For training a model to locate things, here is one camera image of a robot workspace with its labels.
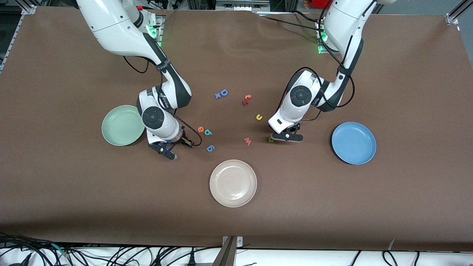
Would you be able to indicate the teal letter b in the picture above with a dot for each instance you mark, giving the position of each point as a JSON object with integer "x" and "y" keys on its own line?
{"x": 206, "y": 130}

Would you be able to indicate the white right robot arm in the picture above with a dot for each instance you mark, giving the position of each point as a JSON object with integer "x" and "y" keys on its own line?
{"x": 111, "y": 29}

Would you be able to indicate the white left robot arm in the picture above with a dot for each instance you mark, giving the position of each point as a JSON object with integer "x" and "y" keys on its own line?
{"x": 295, "y": 111}

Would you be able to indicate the pink letter w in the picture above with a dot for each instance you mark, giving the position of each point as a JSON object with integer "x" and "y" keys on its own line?
{"x": 247, "y": 142}

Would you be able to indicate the periwinkle letter g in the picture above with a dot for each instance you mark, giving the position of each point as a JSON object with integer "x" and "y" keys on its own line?
{"x": 208, "y": 149}

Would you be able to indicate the pale green plate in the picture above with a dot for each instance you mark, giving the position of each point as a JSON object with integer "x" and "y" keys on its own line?
{"x": 122, "y": 125}

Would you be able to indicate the blue plate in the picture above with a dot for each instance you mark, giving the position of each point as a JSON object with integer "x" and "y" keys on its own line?
{"x": 353, "y": 143}

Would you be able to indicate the beige plate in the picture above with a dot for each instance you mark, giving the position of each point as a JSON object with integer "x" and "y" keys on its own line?
{"x": 232, "y": 183}

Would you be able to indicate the blue letter D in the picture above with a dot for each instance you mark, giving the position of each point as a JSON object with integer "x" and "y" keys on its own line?
{"x": 221, "y": 93}

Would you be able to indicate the brown table cover sheet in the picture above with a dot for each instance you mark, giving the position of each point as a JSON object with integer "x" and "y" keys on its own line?
{"x": 74, "y": 184}

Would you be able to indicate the black power plug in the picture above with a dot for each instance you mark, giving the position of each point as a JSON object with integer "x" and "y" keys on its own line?
{"x": 192, "y": 260}

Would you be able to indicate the red box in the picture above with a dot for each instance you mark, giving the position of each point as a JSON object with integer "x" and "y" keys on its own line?
{"x": 317, "y": 3}

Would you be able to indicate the grey power strip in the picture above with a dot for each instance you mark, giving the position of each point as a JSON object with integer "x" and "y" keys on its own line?
{"x": 240, "y": 5}

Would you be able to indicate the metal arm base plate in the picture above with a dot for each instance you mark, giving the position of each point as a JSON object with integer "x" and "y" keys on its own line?
{"x": 161, "y": 27}
{"x": 320, "y": 51}

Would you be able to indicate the silver corner bracket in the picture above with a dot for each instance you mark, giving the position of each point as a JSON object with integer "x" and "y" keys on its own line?
{"x": 239, "y": 242}

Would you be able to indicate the grey aluminium profile post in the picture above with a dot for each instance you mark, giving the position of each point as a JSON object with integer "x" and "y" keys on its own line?
{"x": 226, "y": 256}

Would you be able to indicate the aluminium frame rail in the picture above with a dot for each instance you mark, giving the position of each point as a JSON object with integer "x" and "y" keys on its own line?
{"x": 29, "y": 10}
{"x": 452, "y": 17}

